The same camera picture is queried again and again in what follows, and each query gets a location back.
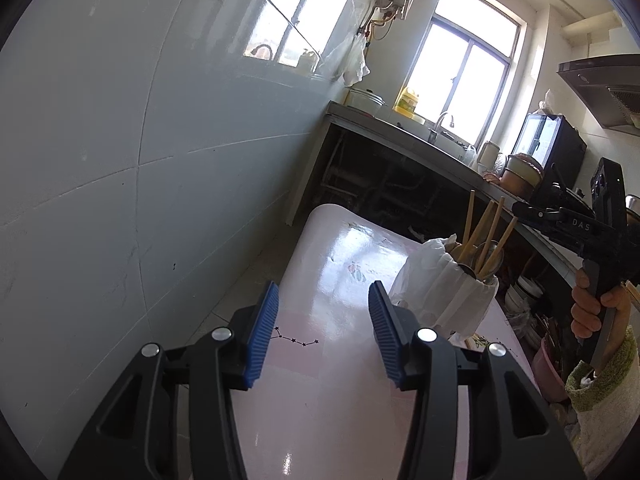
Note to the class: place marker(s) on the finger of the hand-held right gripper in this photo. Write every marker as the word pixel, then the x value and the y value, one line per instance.
pixel 537 217

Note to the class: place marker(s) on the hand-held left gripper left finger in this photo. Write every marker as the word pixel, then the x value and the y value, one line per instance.
pixel 262 330

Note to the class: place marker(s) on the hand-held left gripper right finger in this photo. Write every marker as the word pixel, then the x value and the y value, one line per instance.
pixel 382 330

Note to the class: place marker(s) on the bundle of bamboo chopsticks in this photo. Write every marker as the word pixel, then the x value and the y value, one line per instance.
pixel 482 230

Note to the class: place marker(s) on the white plastic bag liner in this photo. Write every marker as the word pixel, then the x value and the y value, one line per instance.
pixel 440 290

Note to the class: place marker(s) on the metal utensil holder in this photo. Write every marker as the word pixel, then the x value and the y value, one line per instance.
pixel 465 267

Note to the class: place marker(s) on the person's right forearm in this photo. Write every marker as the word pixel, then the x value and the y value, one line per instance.
pixel 610 410

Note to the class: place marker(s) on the person's right hand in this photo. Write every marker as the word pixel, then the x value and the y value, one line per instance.
pixel 582 310

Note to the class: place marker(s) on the black wok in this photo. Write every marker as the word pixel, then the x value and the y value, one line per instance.
pixel 560 192

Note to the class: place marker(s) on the stacked orange pots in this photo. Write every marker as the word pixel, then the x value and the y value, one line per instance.
pixel 520 180

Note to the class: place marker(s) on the pink printed table cover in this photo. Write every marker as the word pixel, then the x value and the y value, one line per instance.
pixel 340 360

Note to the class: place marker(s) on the black cabinet appliance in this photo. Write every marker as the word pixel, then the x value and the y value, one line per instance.
pixel 565 150

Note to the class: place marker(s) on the stack of white bowls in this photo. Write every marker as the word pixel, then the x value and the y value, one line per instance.
pixel 525 290

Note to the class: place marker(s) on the white kettle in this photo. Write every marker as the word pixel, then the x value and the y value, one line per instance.
pixel 487 157

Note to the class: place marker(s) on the grey kitchen counter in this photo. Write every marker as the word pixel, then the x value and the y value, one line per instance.
pixel 450 157

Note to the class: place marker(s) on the crumpled plastic bag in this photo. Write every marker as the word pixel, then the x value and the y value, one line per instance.
pixel 546 102

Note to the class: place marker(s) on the metal faucet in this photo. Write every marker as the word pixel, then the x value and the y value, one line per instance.
pixel 440 122

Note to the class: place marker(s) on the pink plastic basin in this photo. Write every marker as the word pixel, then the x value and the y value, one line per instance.
pixel 545 370

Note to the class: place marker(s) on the drain pipes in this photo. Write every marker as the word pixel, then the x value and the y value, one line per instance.
pixel 380 185

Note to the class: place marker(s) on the range hood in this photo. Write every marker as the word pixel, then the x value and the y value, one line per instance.
pixel 600 85

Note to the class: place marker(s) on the yellow oil bottle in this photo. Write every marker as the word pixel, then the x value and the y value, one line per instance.
pixel 406 102

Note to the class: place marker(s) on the window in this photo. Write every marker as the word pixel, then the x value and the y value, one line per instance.
pixel 450 60

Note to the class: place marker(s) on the translucent plastic bag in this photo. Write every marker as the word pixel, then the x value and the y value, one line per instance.
pixel 355 65

